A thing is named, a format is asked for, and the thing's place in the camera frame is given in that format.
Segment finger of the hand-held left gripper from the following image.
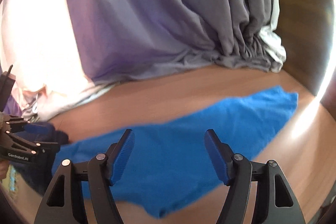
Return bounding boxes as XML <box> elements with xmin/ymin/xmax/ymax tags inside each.
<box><xmin>4</xmin><ymin>131</ymin><xmax>60</xmax><ymax>153</ymax></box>
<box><xmin>4</xmin><ymin>114</ymin><xmax>54</xmax><ymax>136</ymax></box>

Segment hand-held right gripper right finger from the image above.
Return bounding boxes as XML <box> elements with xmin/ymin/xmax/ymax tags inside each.
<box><xmin>204</xmin><ymin>129</ymin><xmax>306</xmax><ymax>224</ymax></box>

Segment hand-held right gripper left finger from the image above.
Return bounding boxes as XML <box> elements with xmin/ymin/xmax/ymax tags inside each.
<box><xmin>34</xmin><ymin>129</ymin><xmax>136</xmax><ymax>224</ymax></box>

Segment blue fleece pants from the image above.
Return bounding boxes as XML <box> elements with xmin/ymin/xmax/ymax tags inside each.
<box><xmin>51</xmin><ymin>85</ymin><xmax>299</xmax><ymax>219</ymax></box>

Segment pale pink cloth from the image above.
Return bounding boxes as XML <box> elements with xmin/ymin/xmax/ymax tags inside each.
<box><xmin>0</xmin><ymin>0</ymin><xmax>117</xmax><ymax>122</ymax></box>

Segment grey curtain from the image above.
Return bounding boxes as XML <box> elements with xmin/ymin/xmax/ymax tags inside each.
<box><xmin>62</xmin><ymin>0</ymin><xmax>282</xmax><ymax>83</ymax></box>

